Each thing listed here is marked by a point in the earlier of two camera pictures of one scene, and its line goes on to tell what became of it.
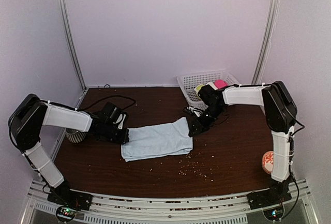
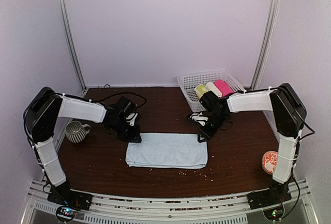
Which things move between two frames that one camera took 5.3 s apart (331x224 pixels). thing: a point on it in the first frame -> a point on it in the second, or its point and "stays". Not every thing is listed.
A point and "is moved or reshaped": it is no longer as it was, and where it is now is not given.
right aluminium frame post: x=260 y=65 stays
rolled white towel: x=212 y=85 stays
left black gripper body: x=110 y=134 -> x=124 y=132
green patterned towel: x=198 y=87 stays
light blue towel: x=158 y=140 is moved or reshaped
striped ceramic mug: x=75 y=136 stays
